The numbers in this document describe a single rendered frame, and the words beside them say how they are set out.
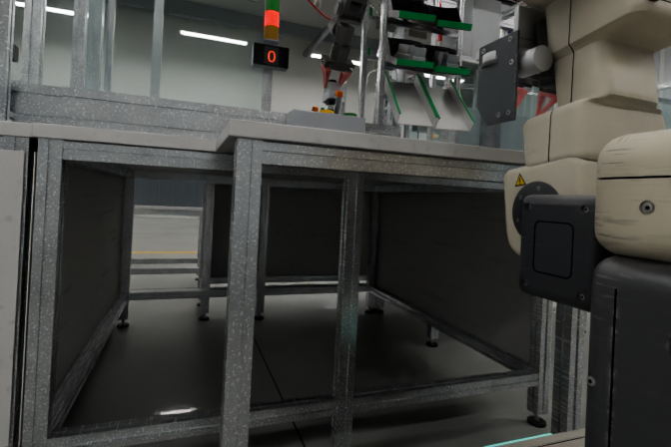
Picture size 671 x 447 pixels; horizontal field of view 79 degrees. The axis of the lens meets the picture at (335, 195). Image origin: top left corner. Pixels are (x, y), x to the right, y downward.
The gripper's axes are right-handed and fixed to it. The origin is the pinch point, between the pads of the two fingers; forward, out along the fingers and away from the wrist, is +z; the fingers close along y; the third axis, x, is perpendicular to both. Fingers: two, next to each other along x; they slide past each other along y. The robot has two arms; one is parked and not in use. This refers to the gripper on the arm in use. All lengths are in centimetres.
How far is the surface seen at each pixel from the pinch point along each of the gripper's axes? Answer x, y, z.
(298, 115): 29.9, 17.4, -1.3
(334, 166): 63, 17, -6
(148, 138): 36, 52, 6
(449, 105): -0.1, -47.1, 0.3
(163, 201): -125, 59, 143
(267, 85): -11.9, 19.2, 7.0
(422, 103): 2.4, -34.1, 0.2
